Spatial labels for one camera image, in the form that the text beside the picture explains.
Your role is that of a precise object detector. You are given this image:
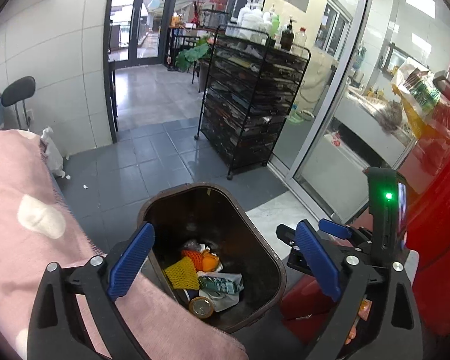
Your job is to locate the dark brown trash bin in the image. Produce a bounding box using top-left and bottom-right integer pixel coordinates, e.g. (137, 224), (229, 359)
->
(138, 183), (286, 333)

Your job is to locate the green potted plant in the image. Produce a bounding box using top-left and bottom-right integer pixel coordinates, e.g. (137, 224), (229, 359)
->
(175, 37), (210, 72)

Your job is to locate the glass double door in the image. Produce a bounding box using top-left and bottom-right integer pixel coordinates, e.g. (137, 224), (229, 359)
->
(108, 0), (171, 68)

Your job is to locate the white plastic bag on floor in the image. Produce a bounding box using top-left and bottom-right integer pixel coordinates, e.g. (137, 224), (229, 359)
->
(40, 127), (71, 180)

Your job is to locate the black metal drawer rack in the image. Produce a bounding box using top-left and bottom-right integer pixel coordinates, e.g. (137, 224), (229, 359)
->
(195, 24), (311, 180)

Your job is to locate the black round stool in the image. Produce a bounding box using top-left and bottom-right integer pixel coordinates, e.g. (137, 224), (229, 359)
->
(1, 76), (36, 131)

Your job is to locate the green milk carton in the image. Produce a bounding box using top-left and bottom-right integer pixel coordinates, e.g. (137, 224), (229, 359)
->
(198, 272), (244, 295)

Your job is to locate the yellow foam fruit net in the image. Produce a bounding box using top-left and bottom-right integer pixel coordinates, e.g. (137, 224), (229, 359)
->
(164, 257), (200, 290)

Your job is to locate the dark pump bottle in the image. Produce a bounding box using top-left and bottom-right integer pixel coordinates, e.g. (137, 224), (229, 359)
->
(280, 18), (294, 51)

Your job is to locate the pink polka dot blanket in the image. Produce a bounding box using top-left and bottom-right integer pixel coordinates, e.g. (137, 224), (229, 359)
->
(0, 130), (247, 359)

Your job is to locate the orange peel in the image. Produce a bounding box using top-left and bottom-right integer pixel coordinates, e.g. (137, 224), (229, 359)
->
(182, 250), (220, 272)

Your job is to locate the white tissue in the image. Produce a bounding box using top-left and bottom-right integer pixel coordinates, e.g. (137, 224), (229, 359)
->
(208, 291), (240, 312)

